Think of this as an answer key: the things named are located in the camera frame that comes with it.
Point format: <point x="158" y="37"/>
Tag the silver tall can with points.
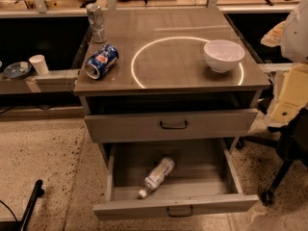
<point x="96" y="20"/>

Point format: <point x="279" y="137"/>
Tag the clear plastic water bottle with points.
<point x="157" y="176"/>

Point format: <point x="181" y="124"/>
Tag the grey side shelf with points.
<point x="54" y="81"/>

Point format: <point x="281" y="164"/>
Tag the grey open middle drawer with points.
<point x="204" y="181"/>

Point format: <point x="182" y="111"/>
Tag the grey drawer cabinet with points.
<point x="161" y="68"/>

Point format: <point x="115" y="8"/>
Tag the white paper cup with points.
<point x="39" y="64"/>

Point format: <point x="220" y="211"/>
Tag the blue soda can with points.
<point x="101" y="61"/>

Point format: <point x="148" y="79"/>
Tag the black office chair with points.
<point x="291" y="146"/>

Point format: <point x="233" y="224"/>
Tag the grey top drawer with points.
<point x="170" y="126"/>

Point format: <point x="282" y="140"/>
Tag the black stand base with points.
<point x="22" y="225"/>

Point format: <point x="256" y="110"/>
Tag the white ceramic bowl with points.
<point x="222" y="55"/>

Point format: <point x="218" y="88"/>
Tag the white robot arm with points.
<point x="291" y="35"/>

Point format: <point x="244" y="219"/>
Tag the dark round plate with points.
<point x="17" y="71"/>

